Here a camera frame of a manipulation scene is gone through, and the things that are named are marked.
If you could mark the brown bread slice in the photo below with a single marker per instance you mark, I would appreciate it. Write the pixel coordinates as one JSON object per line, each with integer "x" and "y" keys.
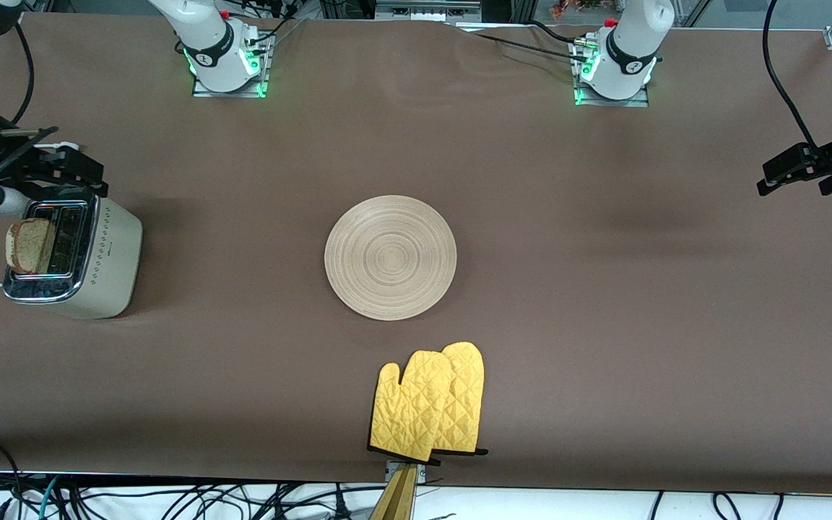
{"x": 29, "y": 245}

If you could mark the round wooden plate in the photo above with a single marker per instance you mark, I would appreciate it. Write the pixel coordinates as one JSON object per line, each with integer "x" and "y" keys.
{"x": 391, "y": 258}

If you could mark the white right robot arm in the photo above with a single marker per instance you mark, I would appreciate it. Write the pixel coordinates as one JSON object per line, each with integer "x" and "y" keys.
{"x": 206, "y": 36}

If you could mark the cream and chrome toaster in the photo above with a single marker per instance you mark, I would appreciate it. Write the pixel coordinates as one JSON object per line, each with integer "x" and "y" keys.
{"x": 113, "y": 267}

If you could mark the small orange background item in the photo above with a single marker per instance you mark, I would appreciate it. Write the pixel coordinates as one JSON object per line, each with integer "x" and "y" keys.
{"x": 568, "y": 9}

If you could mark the brown table cover cloth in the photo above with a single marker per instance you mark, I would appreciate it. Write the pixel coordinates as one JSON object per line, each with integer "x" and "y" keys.
{"x": 416, "y": 144}

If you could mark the yellow quilted oven mitt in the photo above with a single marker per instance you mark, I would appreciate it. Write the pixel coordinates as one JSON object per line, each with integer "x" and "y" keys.
{"x": 468, "y": 404}
{"x": 409, "y": 412}

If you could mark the grey power strip box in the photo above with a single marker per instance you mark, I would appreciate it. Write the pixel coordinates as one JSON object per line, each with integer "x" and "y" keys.
{"x": 427, "y": 10}

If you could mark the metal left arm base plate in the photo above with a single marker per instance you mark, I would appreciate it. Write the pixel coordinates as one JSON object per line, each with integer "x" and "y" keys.
{"x": 636, "y": 102}

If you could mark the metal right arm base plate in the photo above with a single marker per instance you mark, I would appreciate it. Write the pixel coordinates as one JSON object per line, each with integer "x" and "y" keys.
{"x": 232, "y": 92}

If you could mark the wooden camera mount post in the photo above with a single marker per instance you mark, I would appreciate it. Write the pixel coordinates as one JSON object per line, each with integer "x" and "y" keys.
{"x": 396, "y": 498}

